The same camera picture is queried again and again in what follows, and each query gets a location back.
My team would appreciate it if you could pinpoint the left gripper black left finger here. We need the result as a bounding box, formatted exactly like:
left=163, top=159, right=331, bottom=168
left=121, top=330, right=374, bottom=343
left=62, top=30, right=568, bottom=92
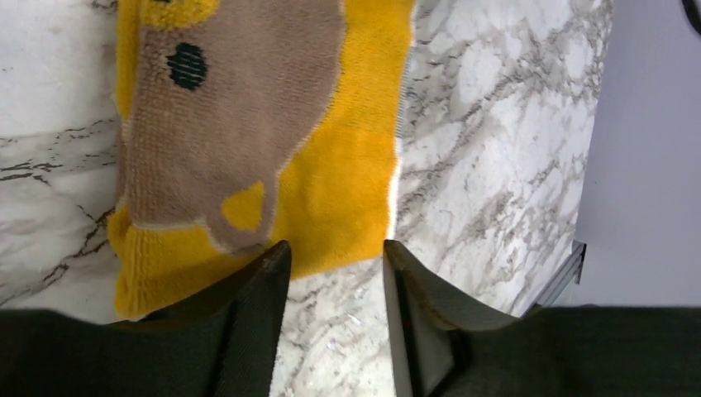
left=1, top=242, right=292, bottom=396

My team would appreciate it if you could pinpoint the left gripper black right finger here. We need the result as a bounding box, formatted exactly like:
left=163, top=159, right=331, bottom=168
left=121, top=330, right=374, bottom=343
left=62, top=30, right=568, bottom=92
left=383, top=240, right=700, bottom=396

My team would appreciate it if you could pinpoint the yellow towel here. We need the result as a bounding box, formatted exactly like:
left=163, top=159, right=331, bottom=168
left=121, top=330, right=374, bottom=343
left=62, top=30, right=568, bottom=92
left=107, top=1, right=415, bottom=318

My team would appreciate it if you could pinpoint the aluminium frame rail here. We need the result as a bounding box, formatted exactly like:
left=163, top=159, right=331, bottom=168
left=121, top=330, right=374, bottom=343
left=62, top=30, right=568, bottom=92
left=524, top=241, right=587, bottom=317

